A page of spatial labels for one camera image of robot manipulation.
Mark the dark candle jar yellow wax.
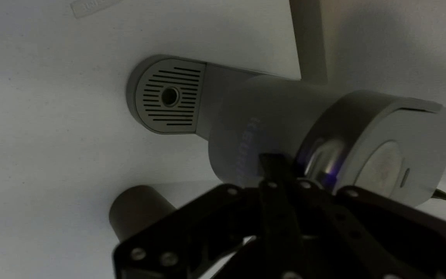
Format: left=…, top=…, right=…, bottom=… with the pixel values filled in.
left=109, top=184, right=180, bottom=244

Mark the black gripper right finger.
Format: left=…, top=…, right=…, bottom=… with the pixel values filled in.
left=279, top=153, right=446, bottom=279

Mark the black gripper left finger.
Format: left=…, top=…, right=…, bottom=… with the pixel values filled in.
left=112, top=153, right=287, bottom=279

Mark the grey pod coffee maker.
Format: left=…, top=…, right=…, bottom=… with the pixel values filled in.
left=126, top=52, right=446, bottom=207

